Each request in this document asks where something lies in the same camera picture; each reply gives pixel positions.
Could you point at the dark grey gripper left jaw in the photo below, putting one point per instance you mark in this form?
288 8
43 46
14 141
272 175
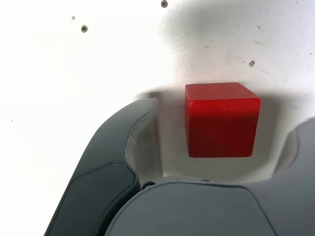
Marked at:
103 152

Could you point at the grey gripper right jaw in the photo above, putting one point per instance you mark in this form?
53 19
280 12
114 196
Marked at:
197 211

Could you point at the red cube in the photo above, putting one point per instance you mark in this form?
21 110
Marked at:
221 123

